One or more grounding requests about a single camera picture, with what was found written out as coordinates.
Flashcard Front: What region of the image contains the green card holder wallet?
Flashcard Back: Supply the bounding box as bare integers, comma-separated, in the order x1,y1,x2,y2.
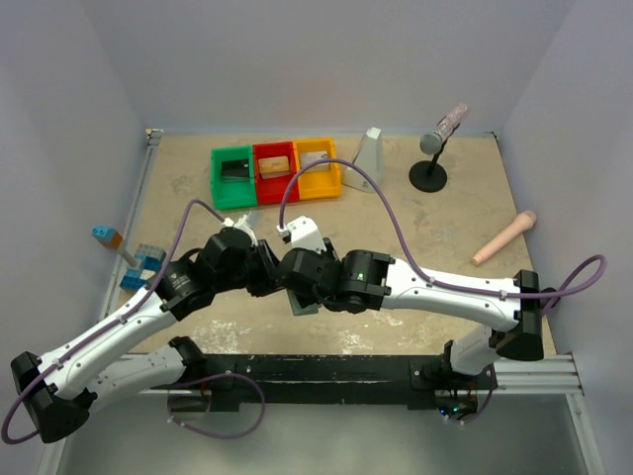
287,290,320,317

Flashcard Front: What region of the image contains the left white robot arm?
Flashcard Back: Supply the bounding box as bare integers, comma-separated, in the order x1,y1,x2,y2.
11,228,280,443

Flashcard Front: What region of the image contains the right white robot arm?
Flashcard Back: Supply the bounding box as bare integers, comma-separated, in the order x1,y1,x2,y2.
277,248,544,388

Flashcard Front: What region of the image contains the black card in bin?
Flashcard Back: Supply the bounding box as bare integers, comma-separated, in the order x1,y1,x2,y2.
220,159,250,182

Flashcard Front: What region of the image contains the tan card in bin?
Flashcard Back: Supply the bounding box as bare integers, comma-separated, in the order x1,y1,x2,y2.
257,155,291,179

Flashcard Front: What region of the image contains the silver card in bin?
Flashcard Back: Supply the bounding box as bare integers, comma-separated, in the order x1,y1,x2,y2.
300,150,330,172

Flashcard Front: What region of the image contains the green plastic bin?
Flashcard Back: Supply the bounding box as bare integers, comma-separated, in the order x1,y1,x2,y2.
210,145,257,211

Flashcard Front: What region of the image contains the blue toy brick stack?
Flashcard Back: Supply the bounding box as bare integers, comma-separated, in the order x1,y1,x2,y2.
119,244,166,291

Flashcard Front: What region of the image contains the yellow plastic bin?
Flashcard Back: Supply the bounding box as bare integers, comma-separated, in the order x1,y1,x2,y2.
293,138,342,201

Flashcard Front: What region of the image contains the red plastic bin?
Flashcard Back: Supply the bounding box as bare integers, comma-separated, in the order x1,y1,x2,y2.
252,142,298,206

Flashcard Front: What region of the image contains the blue orange brick hammer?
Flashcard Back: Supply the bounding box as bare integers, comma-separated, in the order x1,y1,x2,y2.
91,226,139,269

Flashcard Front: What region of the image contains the white metronome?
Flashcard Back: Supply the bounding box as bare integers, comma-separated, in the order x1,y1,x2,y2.
342,128,385,193

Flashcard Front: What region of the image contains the black microphone stand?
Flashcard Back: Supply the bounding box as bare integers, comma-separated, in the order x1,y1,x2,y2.
408,126,447,193

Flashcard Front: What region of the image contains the grey glitter microphone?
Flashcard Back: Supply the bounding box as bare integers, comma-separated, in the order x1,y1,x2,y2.
419,103,469,155

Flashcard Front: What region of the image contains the black microphone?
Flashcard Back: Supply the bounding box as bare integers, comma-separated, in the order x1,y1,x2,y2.
540,287,560,313

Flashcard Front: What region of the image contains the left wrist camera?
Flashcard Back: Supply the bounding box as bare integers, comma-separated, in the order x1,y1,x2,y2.
223,211,259,235

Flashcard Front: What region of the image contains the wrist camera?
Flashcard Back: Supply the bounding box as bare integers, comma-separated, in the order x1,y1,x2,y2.
277,216,325,253
223,211,259,235

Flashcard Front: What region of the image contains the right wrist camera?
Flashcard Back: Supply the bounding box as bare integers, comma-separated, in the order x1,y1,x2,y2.
277,216,325,253

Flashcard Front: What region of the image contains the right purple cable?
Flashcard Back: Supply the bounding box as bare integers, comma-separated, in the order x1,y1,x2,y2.
279,158,607,301

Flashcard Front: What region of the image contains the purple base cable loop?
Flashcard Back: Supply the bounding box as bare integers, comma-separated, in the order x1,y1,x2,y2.
166,366,269,438

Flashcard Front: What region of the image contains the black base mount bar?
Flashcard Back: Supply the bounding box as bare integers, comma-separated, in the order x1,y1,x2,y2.
163,354,497,411

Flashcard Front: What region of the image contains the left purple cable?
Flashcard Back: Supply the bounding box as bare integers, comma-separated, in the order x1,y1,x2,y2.
0,198,228,444

